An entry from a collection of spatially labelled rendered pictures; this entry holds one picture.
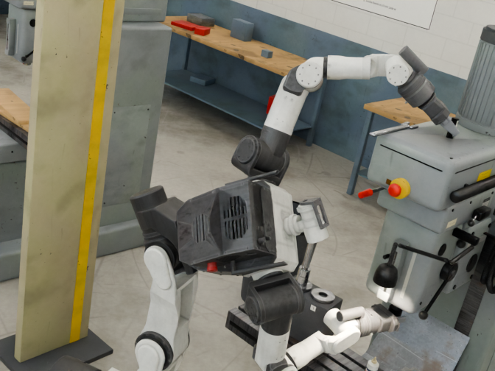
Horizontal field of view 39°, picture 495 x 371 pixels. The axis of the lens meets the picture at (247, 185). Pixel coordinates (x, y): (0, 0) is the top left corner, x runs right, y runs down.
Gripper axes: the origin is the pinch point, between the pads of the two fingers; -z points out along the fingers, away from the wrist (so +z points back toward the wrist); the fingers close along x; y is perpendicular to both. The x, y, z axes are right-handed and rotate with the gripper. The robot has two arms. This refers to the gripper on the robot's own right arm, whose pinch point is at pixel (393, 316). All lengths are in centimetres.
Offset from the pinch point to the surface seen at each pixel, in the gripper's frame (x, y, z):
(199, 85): 558, 100, -243
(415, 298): -10.7, -15.1, 6.1
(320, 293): 32.4, 10.8, 4.0
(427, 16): 336, -43, -344
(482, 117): 2, -71, -15
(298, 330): 31.7, 25.7, 11.2
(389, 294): -5.0, -14.1, 11.8
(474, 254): -6.2, -24.7, -23.6
